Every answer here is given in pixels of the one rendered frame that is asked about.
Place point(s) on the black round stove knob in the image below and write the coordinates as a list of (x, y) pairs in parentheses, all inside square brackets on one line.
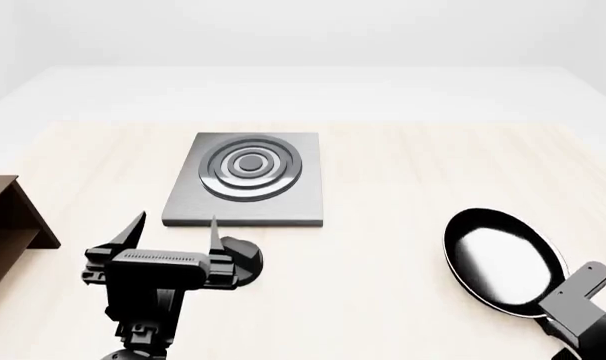
[(248, 255)]

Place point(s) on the dark brown wooden shelf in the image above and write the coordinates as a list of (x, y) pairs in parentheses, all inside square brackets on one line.
[(13, 221)]

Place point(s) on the grey square stove plate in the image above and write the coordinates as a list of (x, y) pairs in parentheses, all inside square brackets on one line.
[(288, 195)]

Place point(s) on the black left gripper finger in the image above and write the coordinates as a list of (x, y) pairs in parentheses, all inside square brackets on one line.
[(215, 240), (132, 233)]

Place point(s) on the black left gripper camera box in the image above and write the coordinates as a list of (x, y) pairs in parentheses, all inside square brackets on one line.
[(155, 268)]

